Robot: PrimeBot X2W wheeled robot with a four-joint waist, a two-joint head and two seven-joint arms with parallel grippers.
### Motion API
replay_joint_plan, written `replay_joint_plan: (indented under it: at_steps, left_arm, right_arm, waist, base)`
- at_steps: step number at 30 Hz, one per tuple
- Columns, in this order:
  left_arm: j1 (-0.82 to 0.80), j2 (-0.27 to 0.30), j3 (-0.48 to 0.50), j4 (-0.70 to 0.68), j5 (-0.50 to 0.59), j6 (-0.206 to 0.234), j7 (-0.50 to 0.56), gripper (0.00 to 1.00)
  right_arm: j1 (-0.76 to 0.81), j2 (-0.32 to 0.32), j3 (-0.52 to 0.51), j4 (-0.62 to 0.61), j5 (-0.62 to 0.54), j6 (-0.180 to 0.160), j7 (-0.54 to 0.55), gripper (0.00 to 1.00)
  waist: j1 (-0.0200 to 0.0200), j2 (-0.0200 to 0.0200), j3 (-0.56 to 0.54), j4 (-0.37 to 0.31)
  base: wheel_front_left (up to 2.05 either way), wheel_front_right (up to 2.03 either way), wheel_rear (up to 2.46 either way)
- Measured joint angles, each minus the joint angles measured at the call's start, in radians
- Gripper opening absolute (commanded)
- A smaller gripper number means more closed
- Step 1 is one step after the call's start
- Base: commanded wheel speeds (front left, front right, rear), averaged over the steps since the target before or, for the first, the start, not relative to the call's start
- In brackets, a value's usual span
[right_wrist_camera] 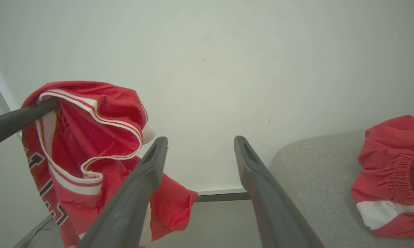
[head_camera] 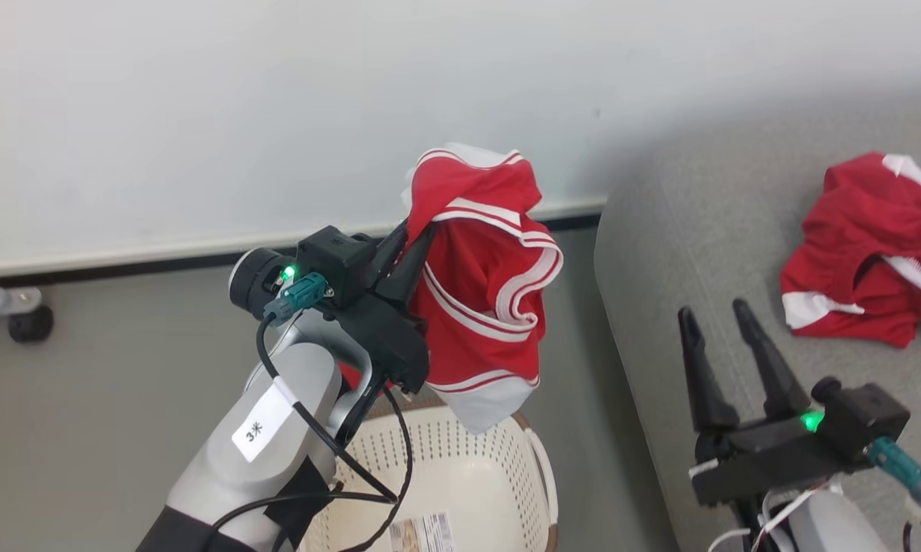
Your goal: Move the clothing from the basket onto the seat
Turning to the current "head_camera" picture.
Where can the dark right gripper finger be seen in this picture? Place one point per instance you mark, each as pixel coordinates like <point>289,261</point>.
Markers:
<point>702,368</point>
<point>767,360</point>

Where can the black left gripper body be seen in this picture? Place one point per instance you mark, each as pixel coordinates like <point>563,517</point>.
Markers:
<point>383,333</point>

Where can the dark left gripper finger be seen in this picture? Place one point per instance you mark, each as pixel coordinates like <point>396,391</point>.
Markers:
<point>416,264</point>
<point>389,249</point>

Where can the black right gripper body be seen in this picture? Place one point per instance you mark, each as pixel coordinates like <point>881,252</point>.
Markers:
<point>774,456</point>

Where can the red white-trimmed shorts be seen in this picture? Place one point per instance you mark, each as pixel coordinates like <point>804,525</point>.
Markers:
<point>475,291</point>

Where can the red white jersey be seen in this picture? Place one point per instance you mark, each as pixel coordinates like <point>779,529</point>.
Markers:
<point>851,245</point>

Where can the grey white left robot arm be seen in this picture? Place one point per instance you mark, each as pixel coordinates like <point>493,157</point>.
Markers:
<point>245,475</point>

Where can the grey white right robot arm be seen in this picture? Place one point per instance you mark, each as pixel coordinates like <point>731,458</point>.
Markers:
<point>828,525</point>

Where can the grey fabric sofa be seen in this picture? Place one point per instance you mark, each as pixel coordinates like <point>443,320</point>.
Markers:
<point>659,307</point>

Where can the white perforated laundry basket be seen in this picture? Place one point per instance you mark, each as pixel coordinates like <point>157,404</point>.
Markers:
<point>475,475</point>

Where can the printed paper basket label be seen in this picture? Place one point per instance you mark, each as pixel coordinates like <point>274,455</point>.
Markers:
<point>423,533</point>

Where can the black caster wheel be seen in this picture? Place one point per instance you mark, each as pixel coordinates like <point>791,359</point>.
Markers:
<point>31,324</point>

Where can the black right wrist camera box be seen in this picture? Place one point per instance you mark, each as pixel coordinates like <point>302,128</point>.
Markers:
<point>863,414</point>

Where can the white black wall baseboard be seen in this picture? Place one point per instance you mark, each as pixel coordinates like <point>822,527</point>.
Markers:
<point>123,261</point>

